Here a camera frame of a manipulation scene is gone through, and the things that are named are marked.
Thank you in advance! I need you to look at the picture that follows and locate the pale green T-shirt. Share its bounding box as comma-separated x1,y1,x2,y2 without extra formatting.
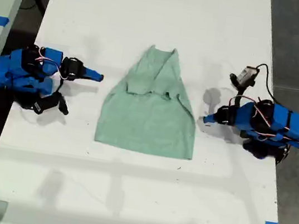
92,37,209,162

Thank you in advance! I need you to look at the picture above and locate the silver and black camera box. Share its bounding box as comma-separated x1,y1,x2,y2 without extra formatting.
228,63,259,91

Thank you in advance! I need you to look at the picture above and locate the red and white servo wire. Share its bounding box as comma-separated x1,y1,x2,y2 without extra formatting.
32,46,72,81

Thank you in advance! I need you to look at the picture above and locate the black camera cable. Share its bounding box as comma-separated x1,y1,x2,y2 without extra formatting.
251,62,281,105

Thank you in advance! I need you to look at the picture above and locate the black camera box with label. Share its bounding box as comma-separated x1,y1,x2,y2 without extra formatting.
31,88,72,119

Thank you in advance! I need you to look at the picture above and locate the black camera stalk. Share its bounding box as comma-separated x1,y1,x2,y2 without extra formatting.
229,83,252,109

